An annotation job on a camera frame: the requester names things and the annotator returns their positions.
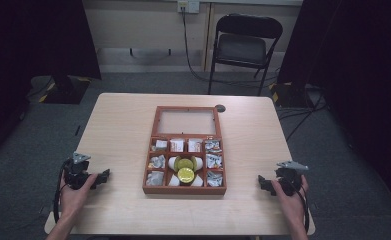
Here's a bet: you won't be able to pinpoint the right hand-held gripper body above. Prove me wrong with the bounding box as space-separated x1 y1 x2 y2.
274 160 310 197

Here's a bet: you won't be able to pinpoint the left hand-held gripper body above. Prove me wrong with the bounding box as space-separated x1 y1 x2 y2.
63 152 92 191

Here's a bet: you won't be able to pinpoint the person's right hand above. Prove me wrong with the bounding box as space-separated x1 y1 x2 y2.
270 175 310 222

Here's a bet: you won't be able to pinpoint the person's left hand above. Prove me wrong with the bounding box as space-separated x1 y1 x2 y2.
58 173 99 218

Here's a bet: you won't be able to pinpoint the white blue sachet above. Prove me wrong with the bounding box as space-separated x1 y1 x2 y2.
206 170 224 188
204 139 223 154
205 153 224 170

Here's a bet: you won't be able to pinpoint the silver grey sachet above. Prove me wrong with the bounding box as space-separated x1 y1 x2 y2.
151 139 168 153
146 170 165 187
148 154 167 170

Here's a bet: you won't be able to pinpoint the white orange sachet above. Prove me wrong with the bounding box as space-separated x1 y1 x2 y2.
169 138 185 153
187 138 203 153

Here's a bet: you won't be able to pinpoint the wooden compartment box with lid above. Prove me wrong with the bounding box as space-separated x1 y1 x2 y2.
142 105 228 196

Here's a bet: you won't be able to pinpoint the creamer cup olive green lid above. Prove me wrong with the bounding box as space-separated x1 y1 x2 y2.
174 155 198 171

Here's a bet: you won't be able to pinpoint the stand base with striped tape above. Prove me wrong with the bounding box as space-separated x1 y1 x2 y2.
27 74 93 105
268 81 319 110

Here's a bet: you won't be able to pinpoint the black curtain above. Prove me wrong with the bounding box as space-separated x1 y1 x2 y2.
0 0 103 168
276 0 391 214

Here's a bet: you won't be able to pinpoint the black folding chair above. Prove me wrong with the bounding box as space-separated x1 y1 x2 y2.
207 13 284 97

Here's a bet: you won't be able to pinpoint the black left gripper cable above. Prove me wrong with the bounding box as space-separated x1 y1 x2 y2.
52 159 73 225

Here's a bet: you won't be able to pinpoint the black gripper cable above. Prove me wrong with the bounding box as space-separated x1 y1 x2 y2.
52 159 73 225
292 185 311 234

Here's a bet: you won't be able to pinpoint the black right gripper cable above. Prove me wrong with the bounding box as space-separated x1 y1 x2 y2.
292 185 311 234

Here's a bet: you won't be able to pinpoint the black floor cables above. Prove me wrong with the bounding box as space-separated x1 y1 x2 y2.
276 87 329 142

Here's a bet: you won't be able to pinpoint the wooden wall strip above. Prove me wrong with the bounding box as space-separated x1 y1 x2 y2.
203 2 215 73

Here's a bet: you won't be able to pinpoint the white wall socket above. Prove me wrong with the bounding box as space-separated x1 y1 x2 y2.
177 0 201 15

